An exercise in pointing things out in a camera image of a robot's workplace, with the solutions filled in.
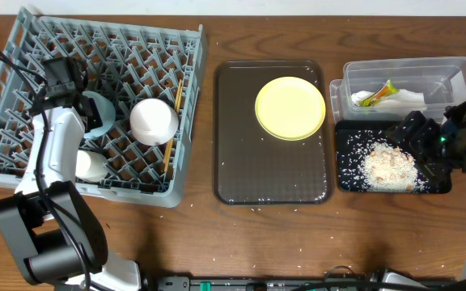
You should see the pile of rice and nuts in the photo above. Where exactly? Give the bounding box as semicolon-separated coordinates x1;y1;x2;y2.
340;129;428;193

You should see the grey plastic dish rack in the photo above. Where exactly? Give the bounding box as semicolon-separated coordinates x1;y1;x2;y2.
0;9;207;208

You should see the black rectangular tray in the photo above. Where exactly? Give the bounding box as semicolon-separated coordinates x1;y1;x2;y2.
333;119;453;195

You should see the left black cable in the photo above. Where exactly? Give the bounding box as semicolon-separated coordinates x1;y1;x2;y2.
0;38;96;291

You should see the wooden chopstick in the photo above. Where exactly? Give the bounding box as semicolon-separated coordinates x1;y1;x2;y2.
174;79;184;115
163;138;174;172

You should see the dark brown serving tray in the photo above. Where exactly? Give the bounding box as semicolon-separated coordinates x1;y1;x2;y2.
213;60;335;205

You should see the yellow round plate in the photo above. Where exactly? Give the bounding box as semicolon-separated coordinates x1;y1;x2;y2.
254;77;326;141

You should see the clear plastic waste bin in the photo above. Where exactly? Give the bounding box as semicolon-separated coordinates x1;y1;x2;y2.
329;57;466;123

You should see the green orange snack wrapper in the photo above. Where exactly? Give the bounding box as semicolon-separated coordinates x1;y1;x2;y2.
357;79;400;108

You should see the white paper cup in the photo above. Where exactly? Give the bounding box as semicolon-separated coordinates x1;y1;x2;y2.
75;150;108;183

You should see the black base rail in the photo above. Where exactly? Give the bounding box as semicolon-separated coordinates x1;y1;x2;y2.
149;276;466;291

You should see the light blue bowl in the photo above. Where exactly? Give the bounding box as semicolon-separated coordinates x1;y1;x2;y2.
83;91;116;140

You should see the white paper napkin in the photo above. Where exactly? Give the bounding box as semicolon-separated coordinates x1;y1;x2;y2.
369;89;427;114

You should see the pale pink bowl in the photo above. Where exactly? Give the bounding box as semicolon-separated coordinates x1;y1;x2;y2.
129;98;179;146

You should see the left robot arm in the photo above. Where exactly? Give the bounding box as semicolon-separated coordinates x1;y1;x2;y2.
0;57;142;290

